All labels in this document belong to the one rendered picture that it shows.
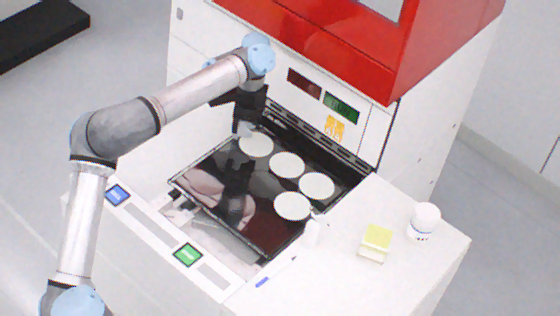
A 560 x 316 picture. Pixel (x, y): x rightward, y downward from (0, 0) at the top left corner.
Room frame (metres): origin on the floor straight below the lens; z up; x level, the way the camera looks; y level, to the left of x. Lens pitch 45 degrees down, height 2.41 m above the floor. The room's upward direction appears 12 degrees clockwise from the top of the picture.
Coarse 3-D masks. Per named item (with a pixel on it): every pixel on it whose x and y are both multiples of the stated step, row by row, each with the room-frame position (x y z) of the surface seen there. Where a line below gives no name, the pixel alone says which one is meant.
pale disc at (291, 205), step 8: (288, 192) 1.40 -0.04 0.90; (296, 192) 1.41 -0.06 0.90; (280, 200) 1.37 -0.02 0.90; (288, 200) 1.38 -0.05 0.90; (296, 200) 1.38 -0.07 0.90; (304, 200) 1.39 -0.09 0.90; (280, 208) 1.34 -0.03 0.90; (288, 208) 1.35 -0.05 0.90; (296, 208) 1.35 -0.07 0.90; (304, 208) 1.36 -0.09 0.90; (288, 216) 1.32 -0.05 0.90; (296, 216) 1.33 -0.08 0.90; (304, 216) 1.33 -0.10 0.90
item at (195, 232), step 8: (168, 208) 1.27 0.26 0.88; (192, 224) 1.24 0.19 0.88; (192, 232) 1.21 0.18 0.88; (200, 232) 1.22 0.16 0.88; (200, 240) 1.19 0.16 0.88; (208, 240) 1.20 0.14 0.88; (216, 240) 1.20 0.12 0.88; (208, 248) 1.17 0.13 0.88; (216, 248) 1.18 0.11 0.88; (224, 248) 1.18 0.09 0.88; (216, 256) 1.15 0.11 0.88; (224, 256) 1.16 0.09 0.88; (232, 256) 1.16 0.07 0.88; (232, 264) 1.14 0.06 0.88; (240, 264) 1.14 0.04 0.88; (240, 272) 1.12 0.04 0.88
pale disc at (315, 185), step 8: (304, 176) 1.48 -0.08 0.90; (312, 176) 1.48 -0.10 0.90; (320, 176) 1.49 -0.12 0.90; (304, 184) 1.45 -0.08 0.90; (312, 184) 1.45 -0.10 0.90; (320, 184) 1.46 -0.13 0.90; (328, 184) 1.47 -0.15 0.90; (304, 192) 1.42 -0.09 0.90; (312, 192) 1.42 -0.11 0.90; (320, 192) 1.43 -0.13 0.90; (328, 192) 1.44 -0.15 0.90
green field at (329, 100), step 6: (330, 96) 1.58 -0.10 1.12; (324, 102) 1.59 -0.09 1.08; (330, 102) 1.58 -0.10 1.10; (336, 102) 1.57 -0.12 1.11; (342, 102) 1.57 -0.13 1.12; (336, 108) 1.57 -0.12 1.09; (342, 108) 1.56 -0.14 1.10; (348, 108) 1.55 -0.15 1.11; (342, 114) 1.56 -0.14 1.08; (348, 114) 1.55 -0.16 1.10; (354, 114) 1.54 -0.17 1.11; (354, 120) 1.54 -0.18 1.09
